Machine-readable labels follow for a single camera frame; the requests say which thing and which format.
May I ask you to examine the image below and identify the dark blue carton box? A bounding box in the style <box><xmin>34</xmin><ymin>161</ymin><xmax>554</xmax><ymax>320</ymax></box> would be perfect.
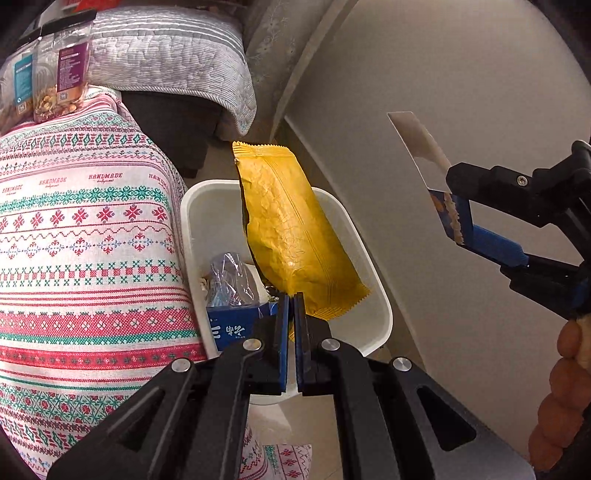
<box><xmin>206</xmin><ymin>302</ymin><xmax>279</xmax><ymax>352</ymax></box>

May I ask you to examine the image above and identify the clear plastic water bottle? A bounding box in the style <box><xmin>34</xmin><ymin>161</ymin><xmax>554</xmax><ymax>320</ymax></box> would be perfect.
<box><xmin>206</xmin><ymin>252</ymin><xmax>259</xmax><ymax>308</ymax></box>

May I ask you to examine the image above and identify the yellow snack bag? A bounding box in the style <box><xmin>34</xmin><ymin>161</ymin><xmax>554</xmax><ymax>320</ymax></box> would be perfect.
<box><xmin>232</xmin><ymin>141</ymin><xmax>370</xmax><ymax>321</ymax></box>

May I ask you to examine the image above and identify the blue white paper card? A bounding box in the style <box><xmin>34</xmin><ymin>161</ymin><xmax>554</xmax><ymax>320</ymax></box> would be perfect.
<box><xmin>388</xmin><ymin>111</ymin><xmax>474</xmax><ymax>247</ymax></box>

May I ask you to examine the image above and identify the floral paper cup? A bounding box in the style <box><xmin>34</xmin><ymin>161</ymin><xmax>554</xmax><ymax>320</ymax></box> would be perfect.
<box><xmin>245</xmin><ymin>263</ymin><xmax>271</xmax><ymax>304</ymax></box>

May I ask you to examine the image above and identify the white plastic trash bin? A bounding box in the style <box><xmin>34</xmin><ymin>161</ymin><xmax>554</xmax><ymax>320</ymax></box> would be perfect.
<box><xmin>179</xmin><ymin>178</ymin><xmax>395</xmax><ymax>407</ymax></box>

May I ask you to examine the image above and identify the person right hand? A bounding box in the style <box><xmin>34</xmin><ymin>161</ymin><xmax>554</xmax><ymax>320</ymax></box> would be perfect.
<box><xmin>528</xmin><ymin>315</ymin><xmax>590</xmax><ymax>472</ymax></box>

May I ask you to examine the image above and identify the patterned handmade tablecloth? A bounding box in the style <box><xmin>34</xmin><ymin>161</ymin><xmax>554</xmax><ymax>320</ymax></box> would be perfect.
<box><xmin>0</xmin><ymin>85</ymin><xmax>316</xmax><ymax>480</ymax></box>

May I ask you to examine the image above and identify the grey quilted bed cover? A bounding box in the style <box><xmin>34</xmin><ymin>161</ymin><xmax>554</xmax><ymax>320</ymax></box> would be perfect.
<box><xmin>88</xmin><ymin>6</ymin><xmax>257</xmax><ymax>140</ymax></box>

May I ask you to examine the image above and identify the grey lace curtain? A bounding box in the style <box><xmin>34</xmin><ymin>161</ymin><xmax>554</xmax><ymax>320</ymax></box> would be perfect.
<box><xmin>216</xmin><ymin>1</ymin><xmax>356</xmax><ymax>143</ymax></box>

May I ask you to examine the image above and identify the purple label nut jar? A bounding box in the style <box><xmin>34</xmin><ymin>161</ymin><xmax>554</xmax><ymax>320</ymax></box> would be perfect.
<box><xmin>32</xmin><ymin>10</ymin><xmax>96</xmax><ymax>123</ymax></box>

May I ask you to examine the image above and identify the teal label snack jar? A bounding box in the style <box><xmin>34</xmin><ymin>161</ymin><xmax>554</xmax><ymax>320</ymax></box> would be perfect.
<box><xmin>1</xmin><ymin>42</ymin><xmax>35</xmax><ymax>135</ymax></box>

